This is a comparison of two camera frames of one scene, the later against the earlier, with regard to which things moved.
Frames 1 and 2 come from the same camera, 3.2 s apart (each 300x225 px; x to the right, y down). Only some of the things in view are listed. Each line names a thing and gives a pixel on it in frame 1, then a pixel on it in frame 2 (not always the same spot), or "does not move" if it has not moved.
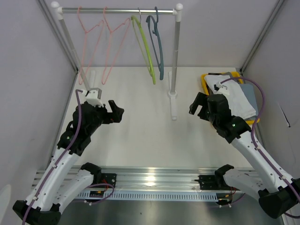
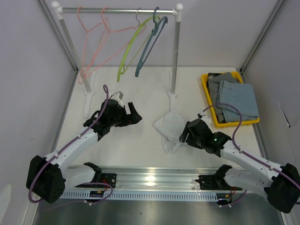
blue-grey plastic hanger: [156, 31] → [157, 25]
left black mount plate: [108, 178] does not move
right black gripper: [201, 100] → [183, 137]
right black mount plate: [209, 182] does not move
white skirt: [239, 103] → [170, 127]
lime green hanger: [139, 25] → [121, 71]
